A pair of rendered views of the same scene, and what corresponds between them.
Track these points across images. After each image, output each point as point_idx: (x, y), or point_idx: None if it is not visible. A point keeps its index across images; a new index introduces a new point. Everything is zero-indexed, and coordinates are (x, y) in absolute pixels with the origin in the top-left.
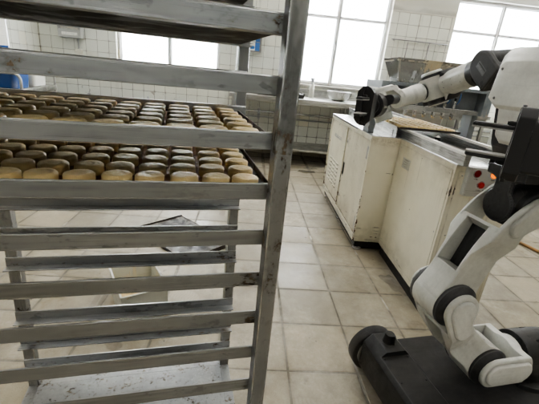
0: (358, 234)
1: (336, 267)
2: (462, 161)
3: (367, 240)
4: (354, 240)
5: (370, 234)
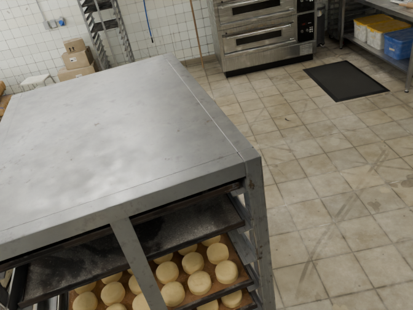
0: (3, 281)
1: (34, 307)
2: None
3: (10, 276)
4: (5, 286)
5: (7, 271)
